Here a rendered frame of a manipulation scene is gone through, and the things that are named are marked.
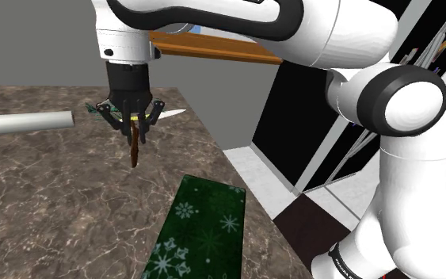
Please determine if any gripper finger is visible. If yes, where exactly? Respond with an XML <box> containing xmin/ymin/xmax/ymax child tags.
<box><xmin>138</xmin><ymin>99</ymin><xmax>166</xmax><ymax>145</ymax></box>
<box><xmin>96</xmin><ymin>100</ymin><xmax>132</xmax><ymax>136</ymax></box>

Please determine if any brown slender stick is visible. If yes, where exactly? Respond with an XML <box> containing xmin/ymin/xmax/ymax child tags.
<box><xmin>129</xmin><ymin>118</ymin><xmax>141</xmax><ymax>170</ymax></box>

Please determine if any white cylinder roll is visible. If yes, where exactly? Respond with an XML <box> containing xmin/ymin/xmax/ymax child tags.
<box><xmin>0</xmin><ymin>110</ymin><xmax>76</xmax><ymax>136</ymax></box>

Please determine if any brown wooden shelf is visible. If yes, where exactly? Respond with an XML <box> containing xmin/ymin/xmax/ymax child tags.
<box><xmin>148</xmin><ymin>30</ymin><xmax>284</xmax><ymax>66</ymax></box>

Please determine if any green snowflake-patterned box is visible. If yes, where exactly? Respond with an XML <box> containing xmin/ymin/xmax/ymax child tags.
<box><xmin>140</xmin><ymin>174</ymin><xmax>247</xmax><ymax>279</ymax></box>

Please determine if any white-bladed knife with green handle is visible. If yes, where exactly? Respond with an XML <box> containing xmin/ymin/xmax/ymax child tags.
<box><xmin>85</xmin><ymin>101</ymin><xmax>188</xmax><ymax>122</ymax></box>

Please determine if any black glass door, grey frame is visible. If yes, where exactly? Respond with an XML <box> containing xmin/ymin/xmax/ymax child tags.
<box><xmin>250</xmin><ymin>0</ymin><xmax>446</xmax><ymax>197</ymax></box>

